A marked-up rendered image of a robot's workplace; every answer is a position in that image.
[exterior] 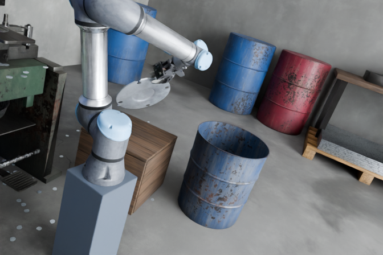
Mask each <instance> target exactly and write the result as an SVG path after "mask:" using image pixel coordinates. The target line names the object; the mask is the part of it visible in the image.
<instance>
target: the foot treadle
mask: <svg viewBox="0 0 383 255"><path fill-rule="evenodd" d="M0 176H2V178H1V181H2V182H3V183H4V184H6V185H8V186H9V187H11V188H13V189H14V190H16V191H17V192H22V191H24V190H26V189H28V188H29V187H31V186H33V185H35V184H37V182H38V181H37V180H36V179H34V178H32V177H31V176H29V175H27V174H26V173H24V172H23V171H16V172H14V173H12V174H11V173H9V172H7V171H5V170H3V169H1V168H0Z"/></svg>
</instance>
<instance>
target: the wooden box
mask: <svg viewBox="0 0 383 255"><path fill-rule="evenodd" d="M121 113H124V114H126V115H127V116H128V117H129V118H130V120H131V122H132V128H131V135H130V137H129V141H128V145H127V149H126V152H125V156H124V167H125V169H126V170H127V171H129V172H130V173H132V174H133V175H135V176H137V182H136V185H135V189H134V192H133V196H132V200H131V204H130V206H129V211H128V214H129V215H131V214H133V213H134V212H135V211H136V210H137V209H138V208H139V207H140V206H141V205H142V204H143V203H144V202H145V201H146V200H147V199H148V198H149V197H150V196H151V195H152V194H153V193H154V192H155V191H156V190H157V189H158V188H159V187H160V186H161V185H162V184H163V181H164V178H165V175H166V171H167V169H168V165H169V162H170V159H171V156H172V152H173V149H174V145H175V143H176V139H177V136H176V135H174V134H171V133H169V132H167V131H164V130H162V129H160V128H158V127H156V126H153V125H151V124H149V123H147V122H145V121H143V120H140V119H138V118H136V117H134V116H132V115H130V114H127V113H125V112H121ZM92 145H93V138H92V137H91V136H90V135H89V133H88V132H87V131H86V129H85V128H84V127H82V128H81V133H80V138H79V144H78V150H77V154H76V160H75V167H76V166H78V165H80V164H83V163H85V161H86V160H87V158H88V157H89V155H90V153H91V151H92Z"/></svg>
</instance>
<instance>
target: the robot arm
mask: <svg viewBox="0 0 383 255"><path fill-rule="evenodd" d="M69 2H70V5H71V7H72V8H73V9H74V18H75V24H76V25H77V26H78V27H79V28H80V44H81V57H82V83H83V94H82V95H81V96H80V97H79V103H78V104H77V105H76V108H75V115H76V118H77V120H78V122H79V123H80V124H81V126H83V127H84V128H85V129H86V131H87V132H88V133H89V135H90V136H91V137H92V138H93V145H92V151H91V153H90V155H89V157H88V158H87V160H86V161H85V163H84V165H83V169H82V175H83V177H84V178H85V179H86V180H87V181H89V182H90V183H92V184H95V185H98V186H115V185H117V184H119V183H121V182H122V181H123V179H124V177H125V167H124V156H125V152H126V149H127V145H128V141H129V137H130V135H131V128H132V122H131V120H130V118H129V117H128V116H127V115H126V114H124V113H120V111H118V110H112V97H111V96H110V95H108V29H109V28H112V29H115V30H117V31H120V32H122V33H124V34H126V35H135V36H137V37H139V38H141V39H142V40H144V41H146V42H148V43H150V44H152V45H154V46H156V47H158V48H160V49H161V50H163V51H164V52H165V53H166V54H169V55H173V57H172V58H171V59H168V60H167V61H159V62H157V63H159V64H157V63H156V64H157V65H156V64H154V65H153V67H154V68H153V69H154V72H150V73H149V75H152V77H156V80H153V81H151V83H152V84H166V83H168V82H169V81H170V80H172V78H173V77H174V75H175V73H176V74H177V75H179V76H180V77H182V76H184V69H186V68H187V67H188V66H190V65H191V66H193V67H195V68H196V69H199V70H201V71H204V70H206V69H208V68H209V67H210V65H211V63H212V59H213V58H212V55H211V53H210V52H208V49H207V45H206V44H205V43H204V42H203V41H202V40H196V41H194V43H192V42H191V41H189V40H187V39H186V38H184V37H183V36H181V35H180V34H178V33H176V32H175V31H173V30H172V29H170V28H169V27H167V26H165V25H164V24H162V23H161V22H159V21H157V20H156V19H154V18H152V17H151V16H150V15H148V14H146V13H145V12H144V9H143V7H141V6H140V5H138V4H137V3H136V2H134V1H133V0H69Z"/></svg>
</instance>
